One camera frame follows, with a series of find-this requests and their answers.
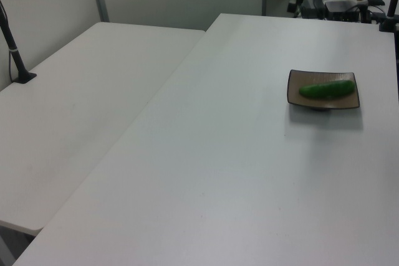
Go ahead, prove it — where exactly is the square brown ceramic plate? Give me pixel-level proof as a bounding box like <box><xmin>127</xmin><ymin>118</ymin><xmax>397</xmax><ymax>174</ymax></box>
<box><xmin>286</xmin><ymin>69</ymin><xmax>361</xmax><ymax>113</ymax></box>

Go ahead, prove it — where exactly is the black camera stand pole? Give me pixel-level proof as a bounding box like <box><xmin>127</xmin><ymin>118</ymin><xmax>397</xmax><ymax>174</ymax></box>
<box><xmin>0</xmin><ymin>0</ymin><xmax>37</xmax><ymax>85</ymax></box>

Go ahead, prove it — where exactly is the black electronics box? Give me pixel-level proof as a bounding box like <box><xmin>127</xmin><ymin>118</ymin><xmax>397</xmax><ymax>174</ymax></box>
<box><xmin>324</xmin><ymin>0</ymin><xmax>359</xmax><ymax>22</ymax></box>

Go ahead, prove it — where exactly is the green cucumber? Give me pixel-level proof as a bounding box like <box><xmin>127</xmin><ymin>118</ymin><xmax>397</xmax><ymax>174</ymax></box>
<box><xmin>298</xmin><ymin>79</ymin><xmax>356</xmax><ymax>100</ymax></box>

